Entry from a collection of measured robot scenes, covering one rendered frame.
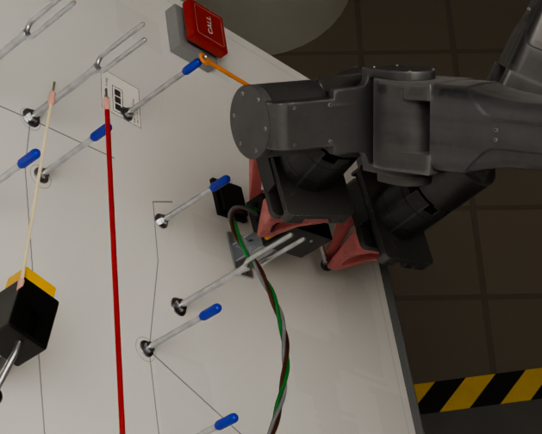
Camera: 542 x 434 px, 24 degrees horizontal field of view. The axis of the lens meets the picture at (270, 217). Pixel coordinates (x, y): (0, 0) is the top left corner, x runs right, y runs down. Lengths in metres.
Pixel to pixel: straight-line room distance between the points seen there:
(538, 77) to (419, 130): 0.23
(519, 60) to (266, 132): 0.28
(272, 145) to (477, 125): 0.15
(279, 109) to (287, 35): 1.75
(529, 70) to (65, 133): 0.41
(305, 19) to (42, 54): 1.56
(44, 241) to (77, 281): 0.04
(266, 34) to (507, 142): 1.80
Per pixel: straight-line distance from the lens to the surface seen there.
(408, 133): 0.92
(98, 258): 1.05
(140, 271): 1.08
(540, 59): 1.13
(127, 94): 1.20
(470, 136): 0.89
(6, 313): 0.86
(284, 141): 0.93
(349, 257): 1.23
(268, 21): 2.62
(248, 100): 0.95
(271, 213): 1.05
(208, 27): 1.31
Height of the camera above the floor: 2.09
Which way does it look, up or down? 58 degrees down
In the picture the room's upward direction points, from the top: straight up
